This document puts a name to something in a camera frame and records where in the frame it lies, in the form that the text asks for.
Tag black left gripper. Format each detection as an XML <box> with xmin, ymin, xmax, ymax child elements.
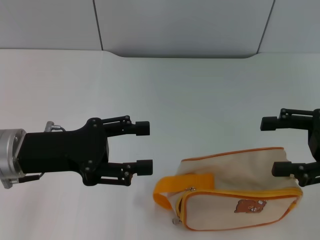
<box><xmin>17</xmin><ymin>117</ymin><xmax>110</xmax><ymax>187</ymax></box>

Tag left gripper connector with cable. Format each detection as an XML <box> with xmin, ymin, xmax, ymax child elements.
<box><xmin>44</xmin><ymin>121</ymin><xmax>66</xmax><ymax>133</ymax></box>

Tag cream orange bear food bag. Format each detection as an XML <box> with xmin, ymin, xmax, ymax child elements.
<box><xmin>152</xmin><ymin>147</ymin><xmax>304</xmax><ymax>232</ymax></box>

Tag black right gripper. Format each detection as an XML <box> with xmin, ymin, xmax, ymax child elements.
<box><xmin>259</xmin><ymin>107</ymin><xmax>320</xmax><ymax>188</ymax></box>

